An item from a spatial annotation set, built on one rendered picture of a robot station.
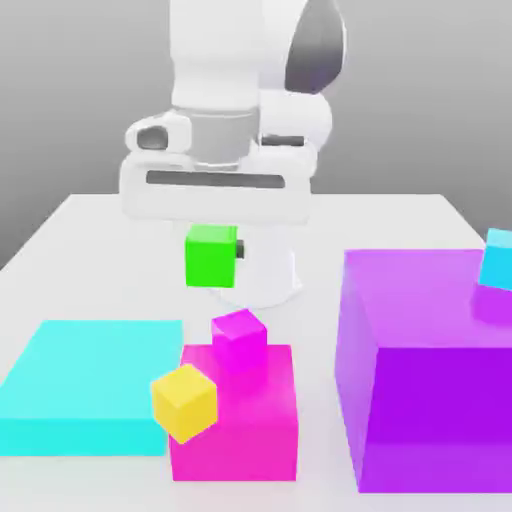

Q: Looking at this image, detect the small magenta cube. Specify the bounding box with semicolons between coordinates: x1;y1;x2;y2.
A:
210;308;268;379

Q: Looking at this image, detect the large purple box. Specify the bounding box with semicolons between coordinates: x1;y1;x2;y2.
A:
334;248;512;494

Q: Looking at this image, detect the small yellow cube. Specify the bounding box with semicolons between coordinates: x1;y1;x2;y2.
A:
150;362;220;446

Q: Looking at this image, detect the large pink box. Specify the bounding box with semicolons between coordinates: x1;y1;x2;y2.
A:
169;343;300;483

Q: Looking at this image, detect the large cyan box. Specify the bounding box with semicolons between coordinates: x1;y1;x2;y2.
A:
0;318;185;458

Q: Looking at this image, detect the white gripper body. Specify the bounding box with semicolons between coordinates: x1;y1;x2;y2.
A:
118;153;313;226

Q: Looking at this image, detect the small green cube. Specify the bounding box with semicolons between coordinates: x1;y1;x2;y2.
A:
184;224;240;289

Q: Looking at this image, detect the small blue cube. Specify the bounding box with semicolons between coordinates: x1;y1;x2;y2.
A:
477;227;512;293

